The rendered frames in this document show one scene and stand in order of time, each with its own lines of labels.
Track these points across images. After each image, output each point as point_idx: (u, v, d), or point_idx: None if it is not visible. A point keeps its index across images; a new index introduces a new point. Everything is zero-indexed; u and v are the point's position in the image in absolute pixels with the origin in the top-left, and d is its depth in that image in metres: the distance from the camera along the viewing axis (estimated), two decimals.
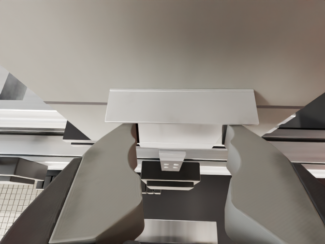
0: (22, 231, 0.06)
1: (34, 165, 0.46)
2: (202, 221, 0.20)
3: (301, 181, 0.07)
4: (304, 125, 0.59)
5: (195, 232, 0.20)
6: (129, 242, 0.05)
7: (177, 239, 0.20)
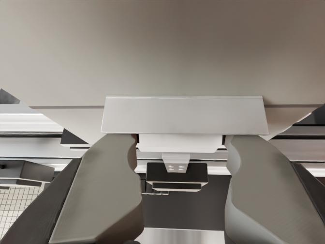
0: (22, 231, 0.06)
1: (40, 168, 0.46)
2: (208, 231, 0.19)
3: (301, 181, 0.07)
4: (319, 121, 0.56)
5: (200, 242, 0.19)
6: (129, 242, 0.05)
7: None
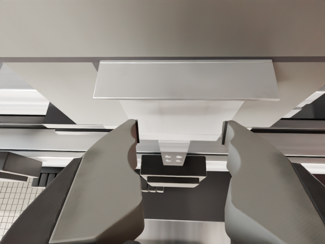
0: (22, 231, 0.06)
1: (26, 161, 0.42)
2: (211, 222, 0.17)
3: (301, 181, 0.07)
4: (318, 117, 0.55)
5: (202, 235, 0.16)
6: (129, 242, 0.05)
7: None
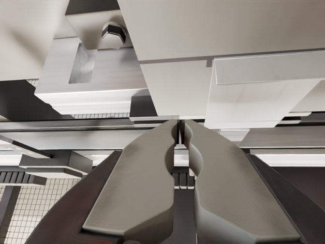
0: (63, 210, 0.06)
1: (82, 159, 0.48)
2: None
3: (257, 171, 0.08)
4: None
5: None
6: (129, 242, 0.05)
7: None
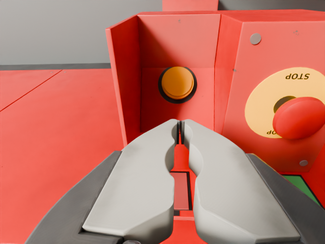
0: (63, 210, 0.06)
1: None
2: None
3: (257, 171, 0.08)
4: None
5: None
6: (129, 242, 0.05)
7: None
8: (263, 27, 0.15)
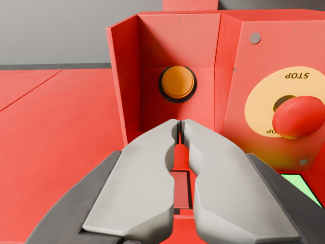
0: (63, 210, 0.06)
1: None
2: None
3: (257, 171, 0.08)
4: None
5: None
6: (129, 242, 0.05)
7: None
8: (263, 26, 0.15)
